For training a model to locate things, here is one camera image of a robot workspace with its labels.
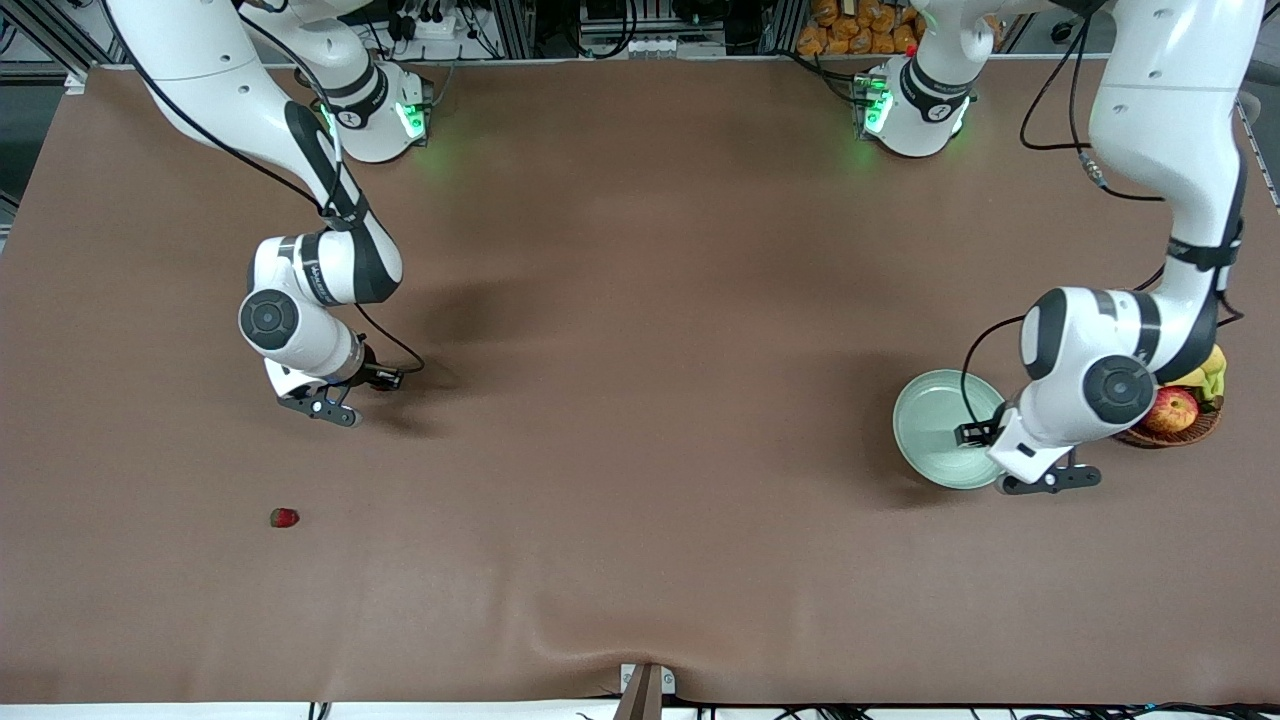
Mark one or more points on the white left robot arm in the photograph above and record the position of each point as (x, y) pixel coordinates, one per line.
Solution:
(1170, 100)

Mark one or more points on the white power strip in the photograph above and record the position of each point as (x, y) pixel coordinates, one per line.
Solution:
(430, 25)

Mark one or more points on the white terminal strip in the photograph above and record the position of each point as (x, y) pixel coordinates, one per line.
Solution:
(650, 45)

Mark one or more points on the large yellow banana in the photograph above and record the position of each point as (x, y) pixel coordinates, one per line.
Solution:
(1190, 378)
(1215, 360)

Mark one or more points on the brown table cover mat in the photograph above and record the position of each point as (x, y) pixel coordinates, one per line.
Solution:
(640, 600)

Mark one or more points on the brown wicker basket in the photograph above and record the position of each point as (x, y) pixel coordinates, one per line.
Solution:
(1170, 438)

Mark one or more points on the red yellow apple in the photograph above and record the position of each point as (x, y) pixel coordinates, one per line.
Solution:
(1175, 410)

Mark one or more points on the metal table edge bracket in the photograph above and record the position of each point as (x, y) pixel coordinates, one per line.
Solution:
(645, 695)

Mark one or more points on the pale green round plate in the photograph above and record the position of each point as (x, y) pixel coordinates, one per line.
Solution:
(930, 420)

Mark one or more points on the pile of orange buns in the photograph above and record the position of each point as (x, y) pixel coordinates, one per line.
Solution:
(850, 30)

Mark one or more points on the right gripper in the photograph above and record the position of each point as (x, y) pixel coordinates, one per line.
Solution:
(374, 375)

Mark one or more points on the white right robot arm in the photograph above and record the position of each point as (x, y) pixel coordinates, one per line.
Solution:
(200, 70)

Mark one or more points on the red strawberry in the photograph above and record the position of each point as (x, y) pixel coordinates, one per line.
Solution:
(284, 517)

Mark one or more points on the aluminium frame beam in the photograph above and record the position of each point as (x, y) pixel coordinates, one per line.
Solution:
(45, 30)

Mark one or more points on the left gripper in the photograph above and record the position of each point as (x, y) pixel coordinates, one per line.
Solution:
(988, 428)

